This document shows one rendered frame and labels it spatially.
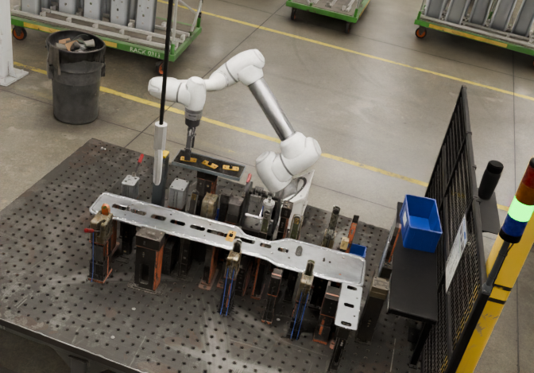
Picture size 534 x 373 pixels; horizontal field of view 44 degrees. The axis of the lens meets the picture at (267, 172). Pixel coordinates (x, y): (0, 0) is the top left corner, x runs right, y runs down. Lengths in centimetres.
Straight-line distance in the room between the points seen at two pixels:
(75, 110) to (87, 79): 32
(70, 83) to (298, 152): 270
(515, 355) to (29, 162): 385
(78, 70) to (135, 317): 305
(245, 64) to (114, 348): 167
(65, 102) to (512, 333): 400
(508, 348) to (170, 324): 241
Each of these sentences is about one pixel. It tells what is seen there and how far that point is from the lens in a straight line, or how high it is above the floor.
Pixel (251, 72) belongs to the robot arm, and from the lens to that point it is 373.
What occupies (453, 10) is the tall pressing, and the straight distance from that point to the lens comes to 977.
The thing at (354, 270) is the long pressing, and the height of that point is 100.
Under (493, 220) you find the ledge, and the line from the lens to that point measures 309.
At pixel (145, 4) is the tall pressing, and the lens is 738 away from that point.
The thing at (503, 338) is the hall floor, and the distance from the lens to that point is 479.
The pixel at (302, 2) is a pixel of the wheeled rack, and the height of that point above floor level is 28.
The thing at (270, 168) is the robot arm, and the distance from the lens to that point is 382.
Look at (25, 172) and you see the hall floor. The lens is 547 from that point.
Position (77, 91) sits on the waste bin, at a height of 34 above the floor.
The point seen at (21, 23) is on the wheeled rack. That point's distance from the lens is 761.
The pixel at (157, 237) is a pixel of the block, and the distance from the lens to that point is 315.
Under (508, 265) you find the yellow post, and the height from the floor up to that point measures 160.
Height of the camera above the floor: 298
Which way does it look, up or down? 32 degrees down
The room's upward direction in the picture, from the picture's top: 10 degrees clockwise
